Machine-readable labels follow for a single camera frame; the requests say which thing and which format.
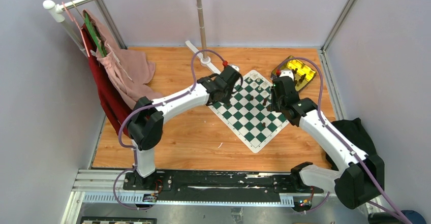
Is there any yellow tin box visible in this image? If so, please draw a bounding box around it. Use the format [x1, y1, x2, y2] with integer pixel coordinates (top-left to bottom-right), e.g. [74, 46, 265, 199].
[280, 55, 317, 92]

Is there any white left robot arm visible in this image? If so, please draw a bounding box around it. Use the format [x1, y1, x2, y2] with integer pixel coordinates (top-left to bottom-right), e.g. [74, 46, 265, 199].
[125, 65, 243, 190]

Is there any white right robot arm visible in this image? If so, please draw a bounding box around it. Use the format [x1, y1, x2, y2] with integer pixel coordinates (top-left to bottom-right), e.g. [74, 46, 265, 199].
[271, 76, 384, 209]

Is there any green white chess mat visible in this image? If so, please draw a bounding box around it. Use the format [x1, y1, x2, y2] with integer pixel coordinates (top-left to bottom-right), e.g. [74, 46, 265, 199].
[209, 70, 289, 153]

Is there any white clothes rack stand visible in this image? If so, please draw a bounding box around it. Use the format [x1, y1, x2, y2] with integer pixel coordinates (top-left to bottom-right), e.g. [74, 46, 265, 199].
[196, 0, 221, 74]

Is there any black cloth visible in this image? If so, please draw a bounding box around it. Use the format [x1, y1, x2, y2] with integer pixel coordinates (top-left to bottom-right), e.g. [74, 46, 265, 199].
[332, 117, 377, 155]

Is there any pink cloth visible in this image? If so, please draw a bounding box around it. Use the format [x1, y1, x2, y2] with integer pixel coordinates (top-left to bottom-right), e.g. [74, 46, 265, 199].
[84, 9, 163, 109]

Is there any red cloth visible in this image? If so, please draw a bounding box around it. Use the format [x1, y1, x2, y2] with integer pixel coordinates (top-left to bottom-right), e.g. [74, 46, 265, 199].
[80, 24, 142, 139]

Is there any green hanger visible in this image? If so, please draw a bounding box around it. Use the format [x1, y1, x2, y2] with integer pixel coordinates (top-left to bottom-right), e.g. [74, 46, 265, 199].
[83, 11, 107, 57]

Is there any dark blue cylinder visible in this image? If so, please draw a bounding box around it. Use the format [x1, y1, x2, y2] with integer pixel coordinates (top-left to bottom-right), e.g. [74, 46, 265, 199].
[367, 210, 427, 224]

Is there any white rack bar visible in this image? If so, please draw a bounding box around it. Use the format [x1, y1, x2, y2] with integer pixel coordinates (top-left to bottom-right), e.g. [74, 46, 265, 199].
[43, 0, 149, 56]

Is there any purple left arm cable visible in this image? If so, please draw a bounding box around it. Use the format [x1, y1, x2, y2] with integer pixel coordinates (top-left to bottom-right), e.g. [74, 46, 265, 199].
[112, 49, 228, 211]

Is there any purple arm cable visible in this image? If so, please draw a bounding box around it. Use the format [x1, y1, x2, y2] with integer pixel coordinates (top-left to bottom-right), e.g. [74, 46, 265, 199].
[112, 49, 228, 211]
[276, 57, 413, 224]

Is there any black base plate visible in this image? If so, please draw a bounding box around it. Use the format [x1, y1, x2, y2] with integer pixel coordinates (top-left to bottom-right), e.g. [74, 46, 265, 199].
[122, 170, 323, 203]

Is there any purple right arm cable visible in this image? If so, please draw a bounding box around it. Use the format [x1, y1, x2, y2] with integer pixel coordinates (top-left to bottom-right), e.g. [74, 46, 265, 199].
[276, 57, 413, 224]

